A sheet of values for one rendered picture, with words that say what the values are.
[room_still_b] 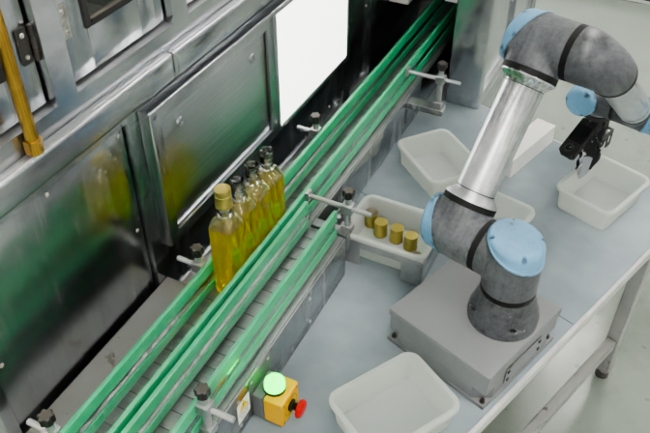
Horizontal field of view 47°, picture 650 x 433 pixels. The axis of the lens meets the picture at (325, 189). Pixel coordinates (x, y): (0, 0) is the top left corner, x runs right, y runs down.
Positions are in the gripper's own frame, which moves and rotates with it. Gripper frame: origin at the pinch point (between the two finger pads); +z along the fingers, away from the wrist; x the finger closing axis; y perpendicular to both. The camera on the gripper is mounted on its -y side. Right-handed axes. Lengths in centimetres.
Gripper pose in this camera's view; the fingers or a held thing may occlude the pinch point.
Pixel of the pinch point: (576, 174)
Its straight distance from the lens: 219.7
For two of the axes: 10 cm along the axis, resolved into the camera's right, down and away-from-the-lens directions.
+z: 0.0, 7.7, 6.3
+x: -6.9, -4.6, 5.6
